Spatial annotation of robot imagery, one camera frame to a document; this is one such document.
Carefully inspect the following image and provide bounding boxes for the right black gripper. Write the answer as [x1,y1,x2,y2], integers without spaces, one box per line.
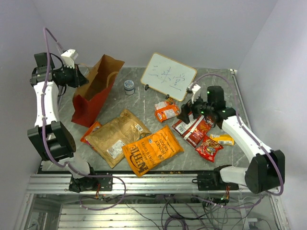
[177,92,213,124]

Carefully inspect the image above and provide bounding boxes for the small whiteboard with writing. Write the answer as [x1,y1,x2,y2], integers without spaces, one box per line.
[141,53,197,102]

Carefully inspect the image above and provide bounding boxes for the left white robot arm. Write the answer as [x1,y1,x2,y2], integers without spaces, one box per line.
[27,49,98,190]

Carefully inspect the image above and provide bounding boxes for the orange white snack pack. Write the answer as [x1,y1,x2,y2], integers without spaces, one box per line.
[154,98,180,123]

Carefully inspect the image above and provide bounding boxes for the small red snack bag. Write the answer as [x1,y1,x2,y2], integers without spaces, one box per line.
[195,136,223,162]

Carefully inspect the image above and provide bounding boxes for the small blue white jar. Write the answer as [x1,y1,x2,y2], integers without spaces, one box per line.
[124,80,135,95]

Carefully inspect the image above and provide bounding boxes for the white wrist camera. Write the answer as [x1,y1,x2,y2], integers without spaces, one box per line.
[187,82,201,104]
[60,49,79,69]

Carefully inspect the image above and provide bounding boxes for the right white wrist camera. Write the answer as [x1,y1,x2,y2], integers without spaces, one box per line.
[187,82,201,104]

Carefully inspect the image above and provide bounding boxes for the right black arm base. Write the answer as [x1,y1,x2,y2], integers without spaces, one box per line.
[191,166,239,191]

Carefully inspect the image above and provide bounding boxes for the yellow snack bar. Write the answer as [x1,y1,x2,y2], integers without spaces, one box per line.
[210,134,235,146]

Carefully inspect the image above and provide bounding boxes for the colourful candy bag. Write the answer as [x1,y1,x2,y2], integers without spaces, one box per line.
[80,121,103,151]

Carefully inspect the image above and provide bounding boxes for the red Doritos chips bag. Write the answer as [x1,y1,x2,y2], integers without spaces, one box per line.
[172,112,213,148]

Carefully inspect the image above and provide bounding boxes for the aluminium frame rail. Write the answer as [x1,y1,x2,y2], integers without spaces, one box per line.
[25,172,279,195]

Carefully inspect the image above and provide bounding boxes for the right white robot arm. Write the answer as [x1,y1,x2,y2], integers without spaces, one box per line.
[178,83,285,195]

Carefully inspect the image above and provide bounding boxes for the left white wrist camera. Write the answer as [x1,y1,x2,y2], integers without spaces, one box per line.
[60,49,79,69]

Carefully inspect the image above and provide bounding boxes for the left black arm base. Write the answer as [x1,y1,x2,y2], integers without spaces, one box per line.
[69,177,113,193]

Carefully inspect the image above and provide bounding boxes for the orange Kettle chips bag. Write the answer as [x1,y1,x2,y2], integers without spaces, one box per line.
[122,125,184,177]

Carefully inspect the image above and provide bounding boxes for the red brown paper bag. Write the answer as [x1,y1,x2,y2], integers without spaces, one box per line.
[71,55,125,127]

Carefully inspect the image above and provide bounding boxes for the brown gold snack bag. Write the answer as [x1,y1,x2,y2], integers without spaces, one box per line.
[86,109,151,168]

